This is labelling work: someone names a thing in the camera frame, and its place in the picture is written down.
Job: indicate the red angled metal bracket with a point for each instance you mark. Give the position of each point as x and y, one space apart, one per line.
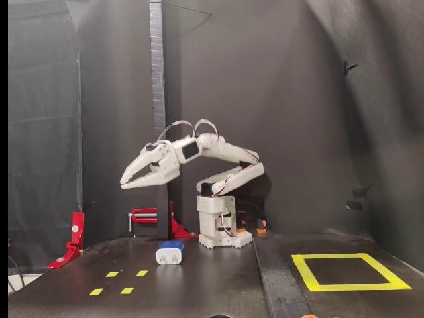
77 228

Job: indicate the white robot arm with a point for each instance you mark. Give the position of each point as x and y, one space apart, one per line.
232 152

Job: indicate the red clamp with silver screw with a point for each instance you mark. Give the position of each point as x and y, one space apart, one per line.
144 211

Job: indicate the small black backdrop clip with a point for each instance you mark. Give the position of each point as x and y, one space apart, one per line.
346 67

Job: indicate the long black flat strip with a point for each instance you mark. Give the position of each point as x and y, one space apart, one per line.
278 281

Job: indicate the small yellow tape marker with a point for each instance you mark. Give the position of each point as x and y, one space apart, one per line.
112 274
141 273
127 290
96 291

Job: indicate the black taped vertical post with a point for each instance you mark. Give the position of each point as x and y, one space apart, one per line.
159 83

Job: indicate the yellow tape square outline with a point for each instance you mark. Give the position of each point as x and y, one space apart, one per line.
348 287

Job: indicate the black fabric backdrop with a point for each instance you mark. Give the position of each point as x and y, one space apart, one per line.
265 83

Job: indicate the red triangular post bracket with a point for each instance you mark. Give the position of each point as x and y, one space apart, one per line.
177 228

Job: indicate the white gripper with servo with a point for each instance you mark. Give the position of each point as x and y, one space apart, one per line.
164 168

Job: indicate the blue white charger plug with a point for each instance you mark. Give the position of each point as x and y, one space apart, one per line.
169 256

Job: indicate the black tape piece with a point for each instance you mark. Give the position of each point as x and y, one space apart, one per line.
354 206

